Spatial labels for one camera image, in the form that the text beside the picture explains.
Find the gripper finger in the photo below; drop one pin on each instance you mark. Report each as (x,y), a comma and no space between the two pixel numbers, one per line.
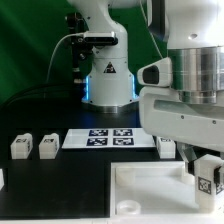
(219,171)

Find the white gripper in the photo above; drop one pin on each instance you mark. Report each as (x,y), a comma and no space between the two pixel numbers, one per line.
(162,114)

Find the white square table top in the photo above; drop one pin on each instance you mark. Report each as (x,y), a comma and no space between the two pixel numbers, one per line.
(154,193)

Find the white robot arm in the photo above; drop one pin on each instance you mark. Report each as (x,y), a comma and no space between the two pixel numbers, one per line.
(182,95)

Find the white sheet with markers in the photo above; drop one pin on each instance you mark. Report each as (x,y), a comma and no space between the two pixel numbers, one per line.
(107,138)

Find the white block left edge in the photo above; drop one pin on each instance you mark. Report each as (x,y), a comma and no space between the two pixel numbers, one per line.
(1,179)

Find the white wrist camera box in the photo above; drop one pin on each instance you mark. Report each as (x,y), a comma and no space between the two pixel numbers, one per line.
(157,74)

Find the black camera on stand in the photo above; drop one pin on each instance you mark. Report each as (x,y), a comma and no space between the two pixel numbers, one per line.
(99,38)

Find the black camera stand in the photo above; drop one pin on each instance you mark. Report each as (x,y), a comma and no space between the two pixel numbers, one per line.
(79,51)

